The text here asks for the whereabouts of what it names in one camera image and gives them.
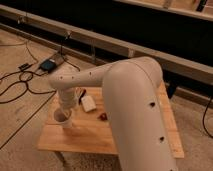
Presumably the black floor cable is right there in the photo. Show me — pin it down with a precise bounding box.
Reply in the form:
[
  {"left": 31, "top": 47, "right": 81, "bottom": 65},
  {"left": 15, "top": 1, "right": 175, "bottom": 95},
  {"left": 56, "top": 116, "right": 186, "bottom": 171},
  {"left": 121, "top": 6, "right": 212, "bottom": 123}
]
[{"left": 0, "top": 40, "right": 58, "bottom": 105}]

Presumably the white rectangular block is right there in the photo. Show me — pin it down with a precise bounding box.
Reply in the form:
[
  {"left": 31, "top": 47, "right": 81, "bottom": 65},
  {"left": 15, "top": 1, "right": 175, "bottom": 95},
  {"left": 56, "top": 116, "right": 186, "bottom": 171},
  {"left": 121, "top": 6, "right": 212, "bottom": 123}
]
[{"left": 81, "top": 96, "right": 96, "bottom": 112}]

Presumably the red brown oblong object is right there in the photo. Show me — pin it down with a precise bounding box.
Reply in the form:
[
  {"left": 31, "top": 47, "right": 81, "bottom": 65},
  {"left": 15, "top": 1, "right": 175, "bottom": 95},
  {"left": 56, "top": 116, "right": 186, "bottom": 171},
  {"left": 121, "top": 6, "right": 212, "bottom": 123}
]
[{"left": 98, "top": 113, "right": 107, "bottom": 121}]

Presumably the dark brown chocolate bar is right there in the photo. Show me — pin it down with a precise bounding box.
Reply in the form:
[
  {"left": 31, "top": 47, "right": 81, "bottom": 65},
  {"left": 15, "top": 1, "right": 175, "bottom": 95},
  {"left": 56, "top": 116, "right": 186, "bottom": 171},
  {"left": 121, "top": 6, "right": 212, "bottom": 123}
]
[{"left": 77, "top": 88, "right": 86, "bottom": 100}]

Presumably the wooden table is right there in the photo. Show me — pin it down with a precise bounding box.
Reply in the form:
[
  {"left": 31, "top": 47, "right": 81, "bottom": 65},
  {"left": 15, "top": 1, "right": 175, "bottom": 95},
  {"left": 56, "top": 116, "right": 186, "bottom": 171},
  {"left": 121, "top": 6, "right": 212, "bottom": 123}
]
[{"left": 37, "top": 83, "right": 185, "bottom": 158}]

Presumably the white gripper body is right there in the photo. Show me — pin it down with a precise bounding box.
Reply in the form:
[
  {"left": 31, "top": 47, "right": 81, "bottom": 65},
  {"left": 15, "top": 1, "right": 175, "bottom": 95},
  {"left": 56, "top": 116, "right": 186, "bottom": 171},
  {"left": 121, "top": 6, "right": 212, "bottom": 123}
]
[{"left": 58, "top": 89, "right": 77, "bottom": 114}]

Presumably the blue power adapter box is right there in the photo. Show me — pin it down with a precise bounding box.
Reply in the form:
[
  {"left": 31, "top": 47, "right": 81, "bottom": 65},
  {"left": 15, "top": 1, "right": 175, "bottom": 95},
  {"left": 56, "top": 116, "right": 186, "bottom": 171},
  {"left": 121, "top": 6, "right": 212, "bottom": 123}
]
[{"left": 39, "top": 59, "right": 56, "bottom": 73}]

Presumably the white ceramic cup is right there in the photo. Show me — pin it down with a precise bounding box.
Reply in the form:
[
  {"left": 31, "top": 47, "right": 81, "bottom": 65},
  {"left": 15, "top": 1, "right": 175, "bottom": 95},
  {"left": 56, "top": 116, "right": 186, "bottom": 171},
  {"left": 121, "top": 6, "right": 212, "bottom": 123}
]
[{"left": 53, "top": 109, "right": 72, "bottom": 128}]

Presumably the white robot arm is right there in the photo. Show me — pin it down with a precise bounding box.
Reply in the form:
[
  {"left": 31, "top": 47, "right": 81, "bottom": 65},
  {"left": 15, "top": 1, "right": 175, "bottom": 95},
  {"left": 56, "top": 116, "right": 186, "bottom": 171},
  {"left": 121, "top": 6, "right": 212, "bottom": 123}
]
[{"left": 49, "top": 57, "right": 178, "bottom": 171}]

